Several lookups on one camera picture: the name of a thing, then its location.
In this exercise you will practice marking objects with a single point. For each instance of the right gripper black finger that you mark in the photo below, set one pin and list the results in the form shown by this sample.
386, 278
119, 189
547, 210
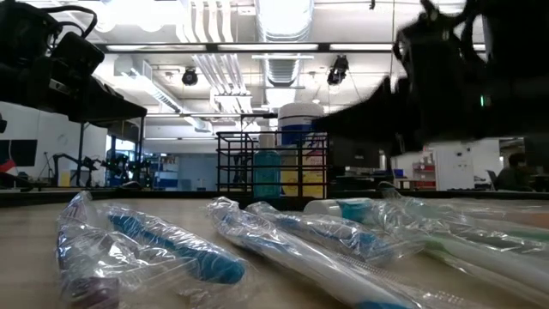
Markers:
373, 107
377, 131

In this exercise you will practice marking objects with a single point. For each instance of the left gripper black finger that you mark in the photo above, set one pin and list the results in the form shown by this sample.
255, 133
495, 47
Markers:
103, 115
103, 96

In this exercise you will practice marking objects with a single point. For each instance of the teal mouthwash bottle white cap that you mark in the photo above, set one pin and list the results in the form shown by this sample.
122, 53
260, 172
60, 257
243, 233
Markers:
267, 176
356, 210

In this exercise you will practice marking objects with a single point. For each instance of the blue toothbrush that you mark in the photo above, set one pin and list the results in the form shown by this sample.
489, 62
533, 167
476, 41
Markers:
214, 266
360, 244
309, 262

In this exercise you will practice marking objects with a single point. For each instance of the purple toothbrush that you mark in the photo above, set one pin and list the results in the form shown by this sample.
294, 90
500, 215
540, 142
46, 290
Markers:
96, 294

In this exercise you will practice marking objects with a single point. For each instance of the small black robot arm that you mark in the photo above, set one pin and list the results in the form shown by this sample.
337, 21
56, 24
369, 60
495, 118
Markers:
88, 163

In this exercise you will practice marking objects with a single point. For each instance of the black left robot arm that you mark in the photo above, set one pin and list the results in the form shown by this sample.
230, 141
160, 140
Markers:
21, 30

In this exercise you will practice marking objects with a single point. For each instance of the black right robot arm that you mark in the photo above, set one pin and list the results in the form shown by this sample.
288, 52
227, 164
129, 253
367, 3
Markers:
519, 64

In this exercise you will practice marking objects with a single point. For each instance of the black ceiling spotlight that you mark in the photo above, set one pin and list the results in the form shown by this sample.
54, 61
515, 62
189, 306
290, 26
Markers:
190, 77
338, 70

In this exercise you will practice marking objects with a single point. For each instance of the red shelf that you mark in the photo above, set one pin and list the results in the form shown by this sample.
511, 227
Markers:
424, 171

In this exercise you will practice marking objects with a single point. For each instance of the white-lidded wipes canister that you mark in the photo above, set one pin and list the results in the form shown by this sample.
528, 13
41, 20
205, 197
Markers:
300, 116

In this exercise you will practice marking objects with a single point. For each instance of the black overhead crossbar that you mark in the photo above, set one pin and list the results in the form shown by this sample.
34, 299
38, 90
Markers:
324, 47

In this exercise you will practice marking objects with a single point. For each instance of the blue storage shelf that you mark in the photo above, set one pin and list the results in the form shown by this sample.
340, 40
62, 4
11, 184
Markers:
163, 180

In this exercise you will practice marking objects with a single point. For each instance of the person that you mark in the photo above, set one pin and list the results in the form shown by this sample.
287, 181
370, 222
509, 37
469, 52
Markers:
514, 178

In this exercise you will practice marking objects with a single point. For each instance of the black metal stand frame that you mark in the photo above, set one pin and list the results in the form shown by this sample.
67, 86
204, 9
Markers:
80, 150

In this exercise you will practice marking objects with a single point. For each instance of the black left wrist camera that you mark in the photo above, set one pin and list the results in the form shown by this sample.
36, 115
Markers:
79, 56

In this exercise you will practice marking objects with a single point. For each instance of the silver ventilation duct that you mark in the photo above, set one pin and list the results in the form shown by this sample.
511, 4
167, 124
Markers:
283, 68

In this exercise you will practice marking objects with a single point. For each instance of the black aluminium table frame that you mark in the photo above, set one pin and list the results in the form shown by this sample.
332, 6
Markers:
43, 198

